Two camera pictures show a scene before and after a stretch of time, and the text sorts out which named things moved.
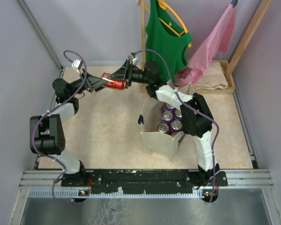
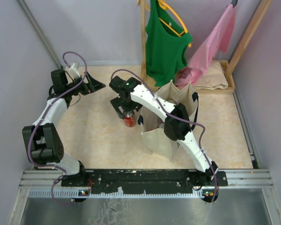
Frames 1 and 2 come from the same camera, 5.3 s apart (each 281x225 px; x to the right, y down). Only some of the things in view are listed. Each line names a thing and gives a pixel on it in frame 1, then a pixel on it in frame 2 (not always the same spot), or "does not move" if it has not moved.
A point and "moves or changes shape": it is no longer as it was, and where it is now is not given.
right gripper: x=121 y=74 -> x=116 y=103
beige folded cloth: x=214 y=78 does not move
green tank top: x=166 y=35 does not move
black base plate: x=125 y=181 does not move
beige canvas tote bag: x=164 y=145 does not move
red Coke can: x=115 y=84 moves or changes shape
